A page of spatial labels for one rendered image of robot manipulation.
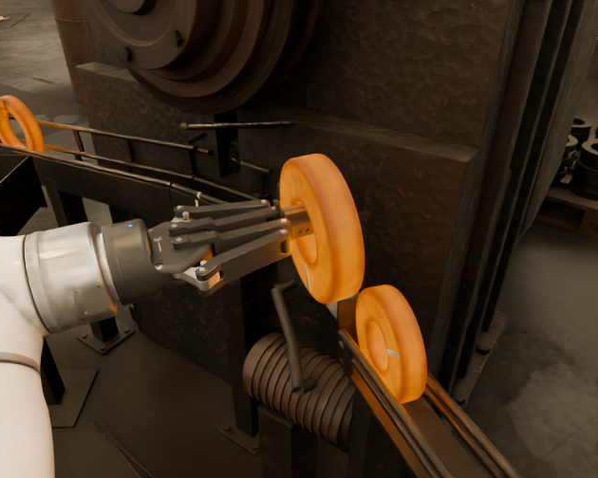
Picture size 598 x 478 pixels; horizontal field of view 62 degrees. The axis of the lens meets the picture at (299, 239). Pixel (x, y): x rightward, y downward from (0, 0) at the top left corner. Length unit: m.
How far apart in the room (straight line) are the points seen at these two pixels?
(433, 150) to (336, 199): 0.38
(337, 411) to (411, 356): 0.27
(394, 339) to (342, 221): 0.21
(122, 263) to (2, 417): 0.14
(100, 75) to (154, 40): 0.47
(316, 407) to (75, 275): 0.52
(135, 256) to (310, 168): 0.18
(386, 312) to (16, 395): 0.40
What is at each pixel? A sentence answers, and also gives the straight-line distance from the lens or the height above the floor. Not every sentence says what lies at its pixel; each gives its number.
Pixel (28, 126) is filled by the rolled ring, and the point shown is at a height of 0.71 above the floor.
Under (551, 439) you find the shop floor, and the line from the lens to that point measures 1.58.
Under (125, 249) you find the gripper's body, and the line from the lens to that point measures 0.44.
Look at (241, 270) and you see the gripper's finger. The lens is 0.45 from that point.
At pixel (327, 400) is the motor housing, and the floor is 0.52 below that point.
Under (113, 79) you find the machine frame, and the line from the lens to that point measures 1.25.
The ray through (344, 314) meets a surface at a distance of 0.72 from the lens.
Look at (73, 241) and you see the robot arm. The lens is 0.45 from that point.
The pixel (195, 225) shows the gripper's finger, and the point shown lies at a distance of 0.48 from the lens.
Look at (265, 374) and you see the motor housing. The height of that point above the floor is 0.51.
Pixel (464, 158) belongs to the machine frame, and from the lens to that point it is 0.79.
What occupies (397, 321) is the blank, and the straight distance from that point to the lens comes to 0.61.
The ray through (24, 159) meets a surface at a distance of 1.27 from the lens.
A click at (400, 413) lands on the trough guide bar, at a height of 0.69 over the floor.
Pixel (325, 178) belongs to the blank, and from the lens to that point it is 0.46.
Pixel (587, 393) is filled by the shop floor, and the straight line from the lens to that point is 1.74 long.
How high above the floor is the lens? 1.18
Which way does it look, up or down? 34 degrees down
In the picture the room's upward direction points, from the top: straight up
